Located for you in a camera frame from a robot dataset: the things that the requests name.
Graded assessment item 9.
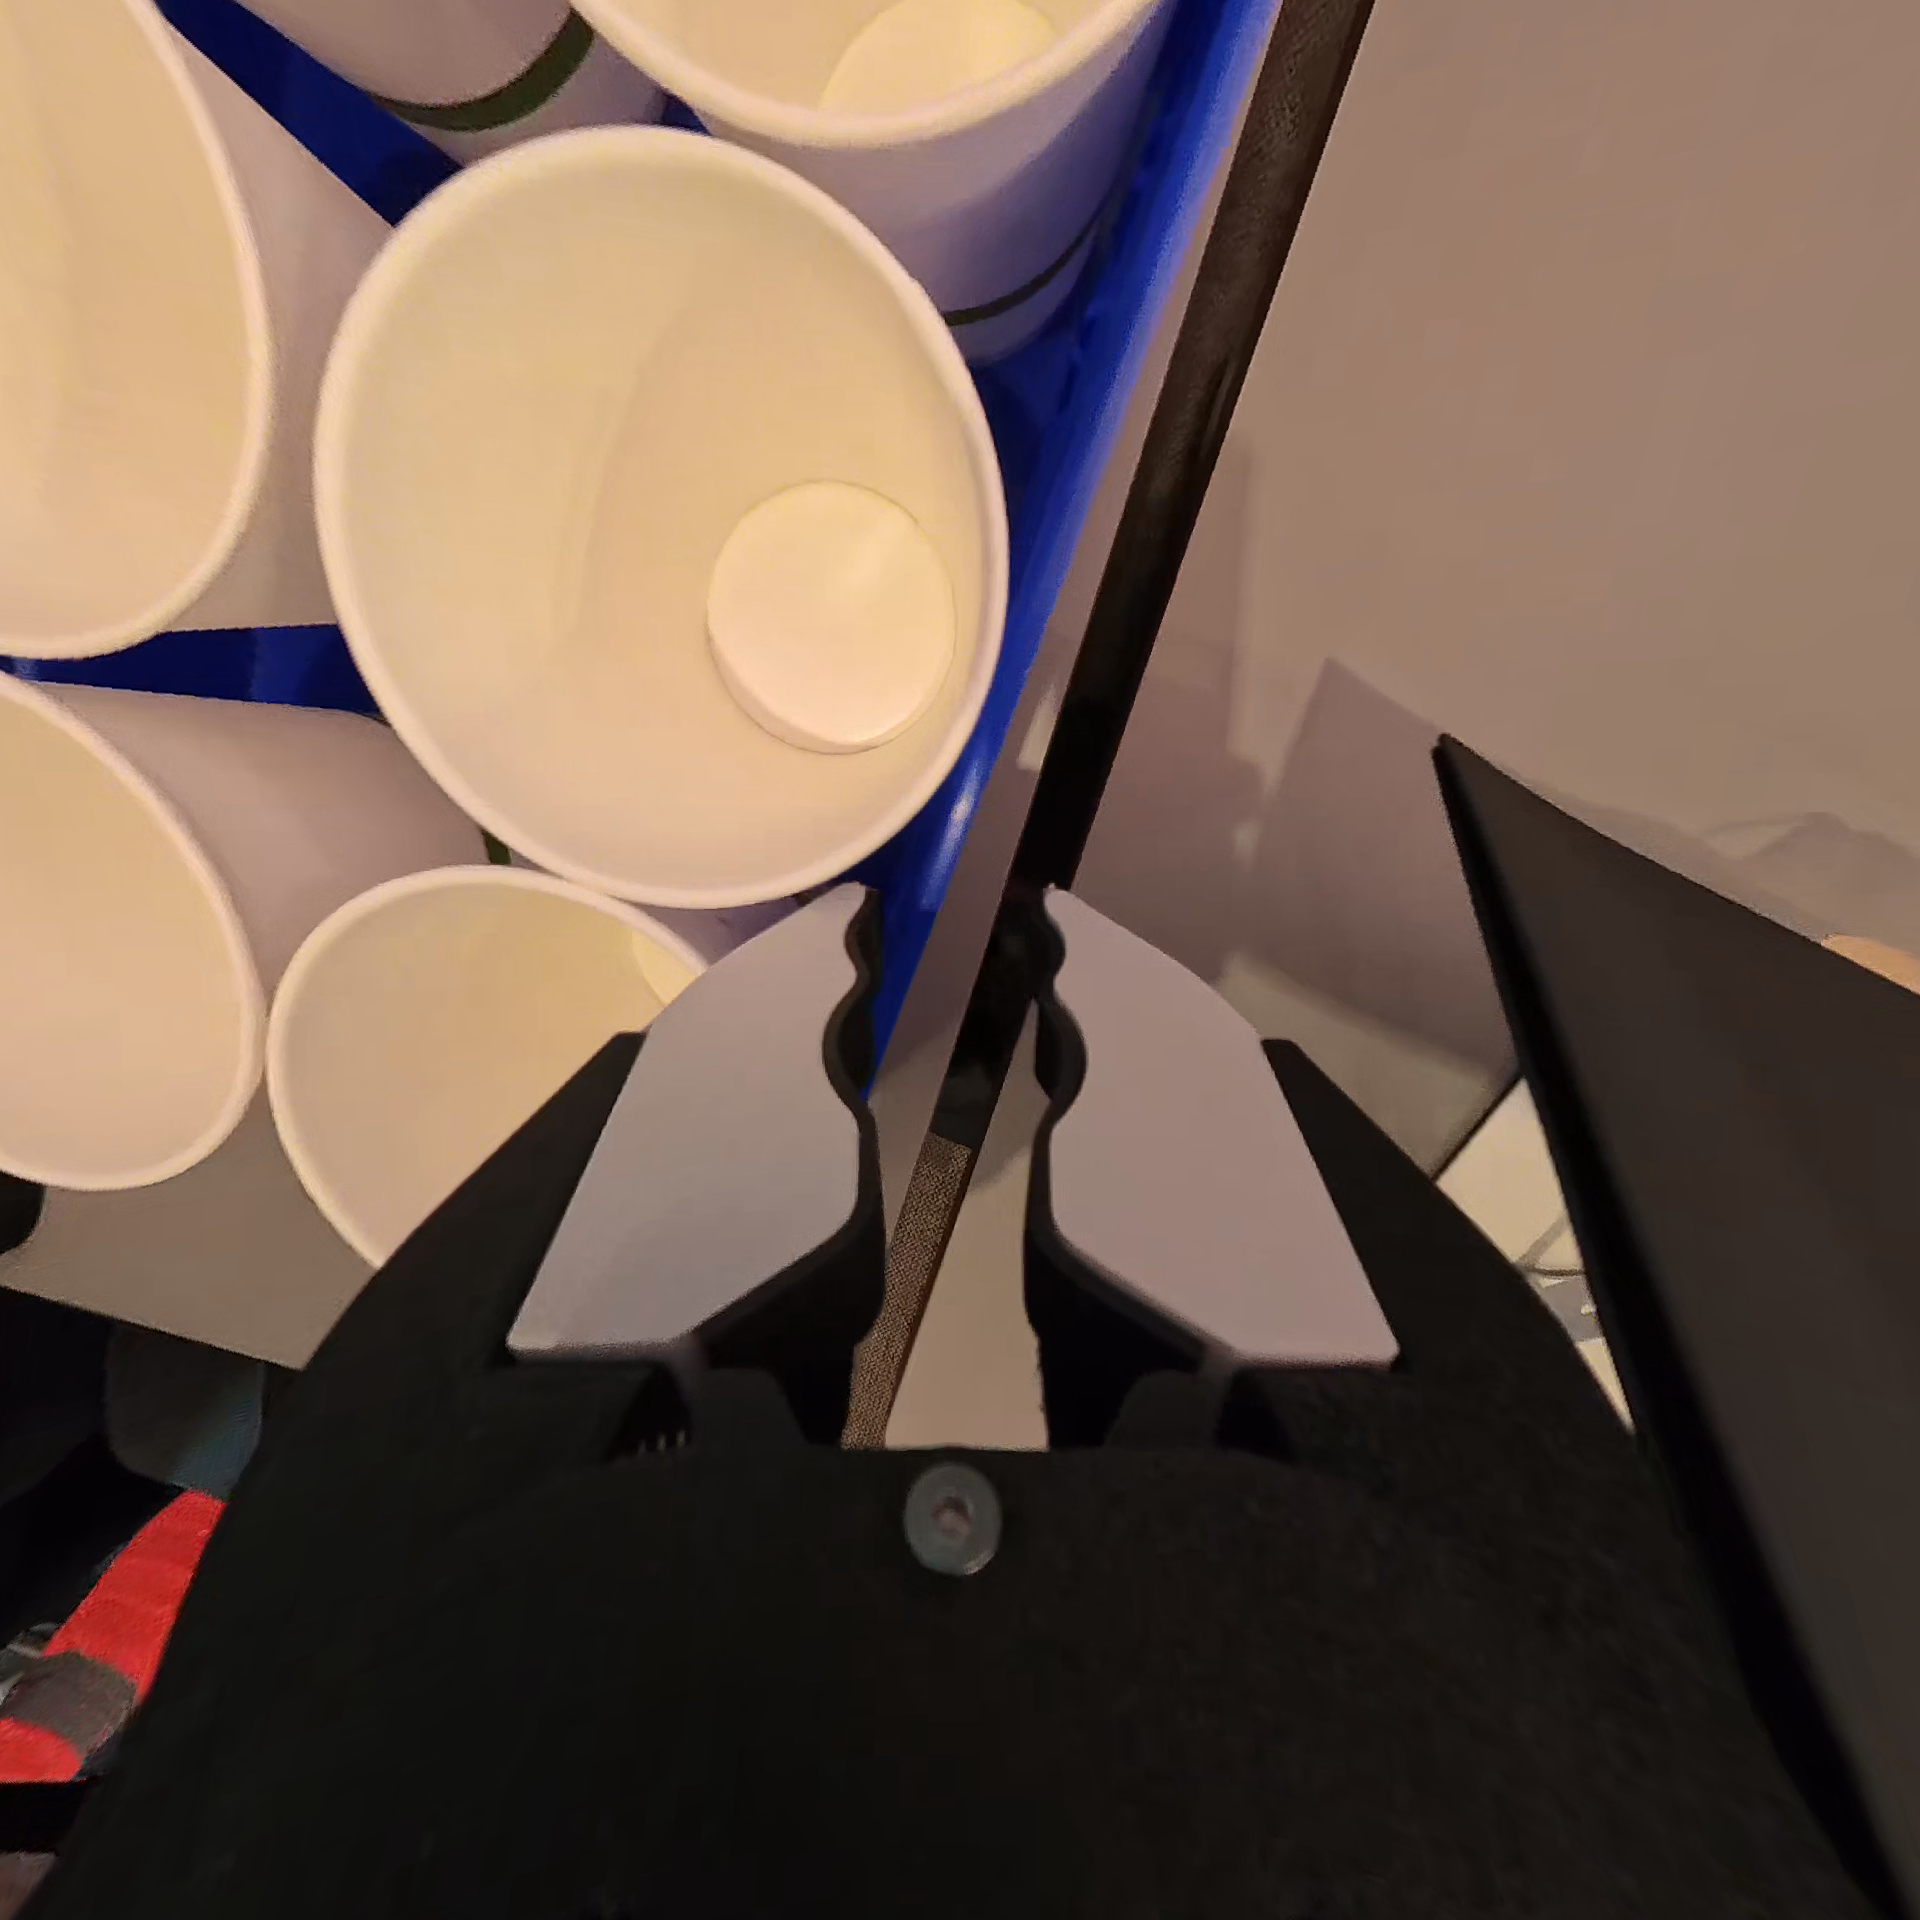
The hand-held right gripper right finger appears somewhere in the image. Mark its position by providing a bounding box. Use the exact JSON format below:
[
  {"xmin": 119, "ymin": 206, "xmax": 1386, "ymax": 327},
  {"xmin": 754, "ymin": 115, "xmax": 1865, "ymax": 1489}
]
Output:
[{"xmin": 1029, "ymin": 889, "xmax": 1402, "ymax": 1366}]

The black flat panel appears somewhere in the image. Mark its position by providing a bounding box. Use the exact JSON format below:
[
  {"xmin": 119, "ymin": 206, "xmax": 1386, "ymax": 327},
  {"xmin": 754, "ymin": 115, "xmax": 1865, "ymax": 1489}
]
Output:
[{"xmin": 1430, "ymin": 735, "xmax": 1920, "ymax": 1920}]

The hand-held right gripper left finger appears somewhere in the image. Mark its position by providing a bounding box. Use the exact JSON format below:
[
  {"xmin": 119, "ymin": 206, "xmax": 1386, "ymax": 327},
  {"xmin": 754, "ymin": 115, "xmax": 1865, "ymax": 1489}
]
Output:
[{"xmin": 502, "ymin": 885, "xmax": 886, "ymax": 1365}]

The blue plastic bin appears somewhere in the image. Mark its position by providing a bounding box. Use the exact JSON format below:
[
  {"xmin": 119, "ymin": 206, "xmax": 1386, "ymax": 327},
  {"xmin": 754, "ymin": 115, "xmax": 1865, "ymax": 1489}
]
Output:
[{"xmin": 0, "ymin": 0, "xmax": 1286, "ymax": 1088}]

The small red object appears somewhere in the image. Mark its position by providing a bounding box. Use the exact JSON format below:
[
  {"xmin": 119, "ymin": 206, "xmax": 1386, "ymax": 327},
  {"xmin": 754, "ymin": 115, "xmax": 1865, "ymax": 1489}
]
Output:
[{"xmin": 0, "ymin": 1486, "xmax": 225, "ymax": 1787}]

